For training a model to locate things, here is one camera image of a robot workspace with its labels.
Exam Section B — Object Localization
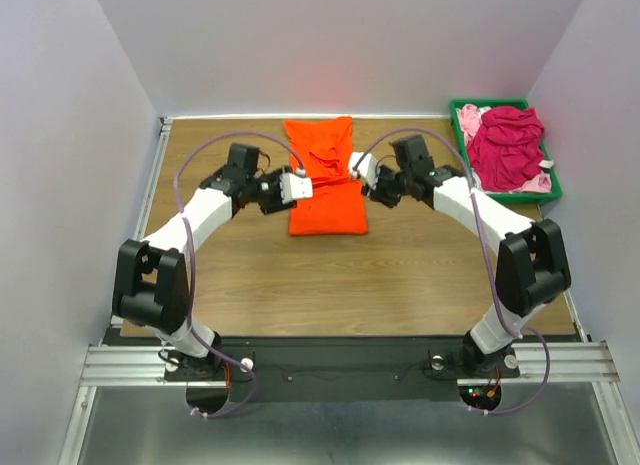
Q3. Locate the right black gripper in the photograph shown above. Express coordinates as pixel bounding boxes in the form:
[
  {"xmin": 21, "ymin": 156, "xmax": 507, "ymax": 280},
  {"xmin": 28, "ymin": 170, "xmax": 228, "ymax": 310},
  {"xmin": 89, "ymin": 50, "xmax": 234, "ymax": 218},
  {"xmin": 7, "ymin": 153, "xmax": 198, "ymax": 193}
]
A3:
[{"xmin": 360, "ymin": 164, "xmax": 411, "ymax": 210}]

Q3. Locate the orange t shirt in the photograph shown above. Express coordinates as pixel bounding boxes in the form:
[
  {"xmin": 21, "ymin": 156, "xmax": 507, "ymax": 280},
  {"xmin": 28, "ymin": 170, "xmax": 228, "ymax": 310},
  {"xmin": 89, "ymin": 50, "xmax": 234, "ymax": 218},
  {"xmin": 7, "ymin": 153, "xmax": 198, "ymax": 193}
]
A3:
[{"xmin": 284, "ymin": 116, "xmax": 369, "ymax": 236}]

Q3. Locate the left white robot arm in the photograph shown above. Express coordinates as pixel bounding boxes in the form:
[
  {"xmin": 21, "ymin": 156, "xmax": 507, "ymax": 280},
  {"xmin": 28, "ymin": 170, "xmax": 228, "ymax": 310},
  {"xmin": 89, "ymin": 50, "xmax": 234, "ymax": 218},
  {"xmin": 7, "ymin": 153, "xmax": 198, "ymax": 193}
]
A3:
[{"xmin": 112, "ymin": 143, "xmax": 312, "ymax": 379}]

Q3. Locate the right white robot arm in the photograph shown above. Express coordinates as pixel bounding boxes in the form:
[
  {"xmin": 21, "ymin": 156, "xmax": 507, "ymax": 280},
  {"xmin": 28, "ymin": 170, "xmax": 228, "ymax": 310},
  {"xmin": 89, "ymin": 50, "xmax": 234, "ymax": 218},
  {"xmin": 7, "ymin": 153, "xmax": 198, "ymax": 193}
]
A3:
[{"xmin": 349, "ymin": 129, "xmax": 572, "ymax": 375}]

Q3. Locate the light pink t shirt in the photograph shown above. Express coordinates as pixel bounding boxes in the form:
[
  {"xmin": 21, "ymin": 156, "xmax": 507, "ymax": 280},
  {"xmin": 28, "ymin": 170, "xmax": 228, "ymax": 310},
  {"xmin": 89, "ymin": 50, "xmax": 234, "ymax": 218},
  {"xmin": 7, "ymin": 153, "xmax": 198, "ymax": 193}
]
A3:
[{"xmin": 456, "ymin": 103, "xmax": 552, "ymax": 194}]

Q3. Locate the magenta t shirt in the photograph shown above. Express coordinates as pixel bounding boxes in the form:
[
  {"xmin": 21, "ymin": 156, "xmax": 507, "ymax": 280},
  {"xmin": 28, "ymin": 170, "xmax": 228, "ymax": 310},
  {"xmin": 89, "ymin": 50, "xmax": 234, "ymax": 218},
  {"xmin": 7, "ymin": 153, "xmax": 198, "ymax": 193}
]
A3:
[{"xmin": 467, "ymin": 106, "xmax": 545, "ymax": 193}]

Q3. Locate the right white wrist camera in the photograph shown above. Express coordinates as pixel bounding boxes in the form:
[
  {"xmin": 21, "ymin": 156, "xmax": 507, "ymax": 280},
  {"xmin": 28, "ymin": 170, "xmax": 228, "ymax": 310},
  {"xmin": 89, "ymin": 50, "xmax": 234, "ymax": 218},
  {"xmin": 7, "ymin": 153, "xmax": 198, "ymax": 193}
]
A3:
[{"xmin": 348, "ymin": 152, "xmax": 379, "ymax": 188}]

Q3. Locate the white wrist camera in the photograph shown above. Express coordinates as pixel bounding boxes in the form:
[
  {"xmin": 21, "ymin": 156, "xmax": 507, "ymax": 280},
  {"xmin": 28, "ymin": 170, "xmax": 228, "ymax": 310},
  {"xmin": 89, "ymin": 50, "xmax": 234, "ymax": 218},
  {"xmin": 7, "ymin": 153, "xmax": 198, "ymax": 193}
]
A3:
[
  {"xmin": 280, "ymin": 172, "xmax": 313, "ymax": 204},
  {"xmin": 348, "ymin": 152, "xmax": 379, "ymax": 188}
]

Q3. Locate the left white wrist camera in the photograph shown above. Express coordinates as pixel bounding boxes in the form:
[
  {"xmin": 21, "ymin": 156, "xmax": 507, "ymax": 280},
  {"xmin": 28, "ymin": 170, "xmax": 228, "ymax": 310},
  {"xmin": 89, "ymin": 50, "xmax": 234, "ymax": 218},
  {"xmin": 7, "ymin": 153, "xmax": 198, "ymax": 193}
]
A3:
[{"xmin": 280, "ymin": 172, "xmax": 313, "ymax": 204}]

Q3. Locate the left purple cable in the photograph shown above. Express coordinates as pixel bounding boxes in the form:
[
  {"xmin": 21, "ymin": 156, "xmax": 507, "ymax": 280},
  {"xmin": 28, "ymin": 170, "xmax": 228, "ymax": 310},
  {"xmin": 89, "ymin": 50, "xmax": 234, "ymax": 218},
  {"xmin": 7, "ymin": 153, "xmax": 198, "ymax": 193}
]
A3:
[{"xmin": 172, "ymin": 130, "xmax": 307, "ymax": 420}]

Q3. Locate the purple cable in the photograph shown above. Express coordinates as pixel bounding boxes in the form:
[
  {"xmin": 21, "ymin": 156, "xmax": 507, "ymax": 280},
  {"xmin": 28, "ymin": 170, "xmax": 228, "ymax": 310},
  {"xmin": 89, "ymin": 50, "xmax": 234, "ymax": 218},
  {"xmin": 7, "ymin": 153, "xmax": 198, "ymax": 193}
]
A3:
[
  {"xmin": 349, "ymin": 126, "xmax": 552, "ymax": 417},
  {"xmin": 172, "ymin": 130, "xmax": 307, "ymax": 420}
]

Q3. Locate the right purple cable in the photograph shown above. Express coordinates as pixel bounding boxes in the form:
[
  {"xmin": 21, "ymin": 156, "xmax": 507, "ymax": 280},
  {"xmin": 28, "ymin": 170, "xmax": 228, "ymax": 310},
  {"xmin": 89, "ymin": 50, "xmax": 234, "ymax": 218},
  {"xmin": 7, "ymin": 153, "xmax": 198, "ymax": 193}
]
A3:
[{"xmin": 349, "ymin": 126, "xmax": 552, "ymax": 417}]

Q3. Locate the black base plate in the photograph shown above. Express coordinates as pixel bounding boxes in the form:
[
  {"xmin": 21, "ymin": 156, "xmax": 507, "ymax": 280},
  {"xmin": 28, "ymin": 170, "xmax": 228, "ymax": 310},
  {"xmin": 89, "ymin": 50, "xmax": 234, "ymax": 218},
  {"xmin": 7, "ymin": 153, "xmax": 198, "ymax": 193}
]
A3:
[{"xmin": 164, "ymin": 335, "xmax": 521, "ymax": 406}]

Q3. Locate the aluminium rail frame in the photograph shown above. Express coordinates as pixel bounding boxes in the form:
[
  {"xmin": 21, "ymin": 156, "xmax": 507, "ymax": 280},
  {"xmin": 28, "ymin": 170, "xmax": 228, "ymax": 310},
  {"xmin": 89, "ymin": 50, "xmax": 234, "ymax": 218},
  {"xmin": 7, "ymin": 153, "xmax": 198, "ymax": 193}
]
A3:
[{"xmin": 58, "ymin": 116, "xmax": 623, "ymax": 465}]

